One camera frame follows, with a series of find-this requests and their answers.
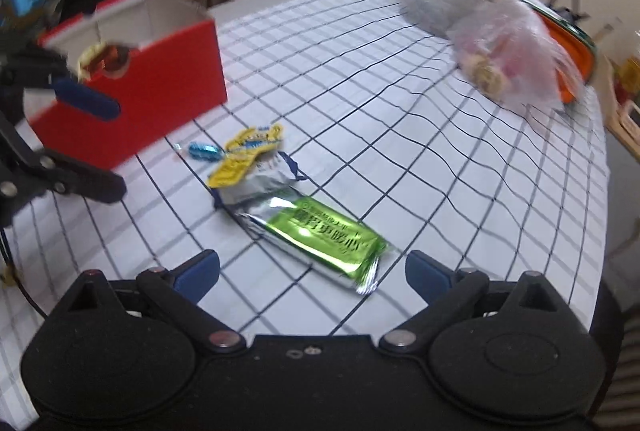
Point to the orange container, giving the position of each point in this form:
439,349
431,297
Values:
575,51

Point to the round golden pastry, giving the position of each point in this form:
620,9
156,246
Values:
487,78

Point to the clear plastic bag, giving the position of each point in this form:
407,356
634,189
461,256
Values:
450,1

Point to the white and blue packet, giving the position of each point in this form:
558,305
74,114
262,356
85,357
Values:
255,191

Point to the red snack packet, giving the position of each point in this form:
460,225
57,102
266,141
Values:
107,56

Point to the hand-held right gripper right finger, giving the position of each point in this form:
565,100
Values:
426,276

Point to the wooden cabinet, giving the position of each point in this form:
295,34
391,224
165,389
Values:
625,131

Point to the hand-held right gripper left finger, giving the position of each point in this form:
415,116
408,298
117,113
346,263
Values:
199,273

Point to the red cardboard box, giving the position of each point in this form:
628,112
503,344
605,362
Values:
170,76

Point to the blue wrapped candy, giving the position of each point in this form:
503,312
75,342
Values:
202,151

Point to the green foil packet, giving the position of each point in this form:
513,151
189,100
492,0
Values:
320,236

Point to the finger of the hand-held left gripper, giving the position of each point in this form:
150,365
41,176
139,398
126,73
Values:
87,100
85,183

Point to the yellow cartoon packet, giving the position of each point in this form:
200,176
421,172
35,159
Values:
235,166

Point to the checked tablecloth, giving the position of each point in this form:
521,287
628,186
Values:
350,86

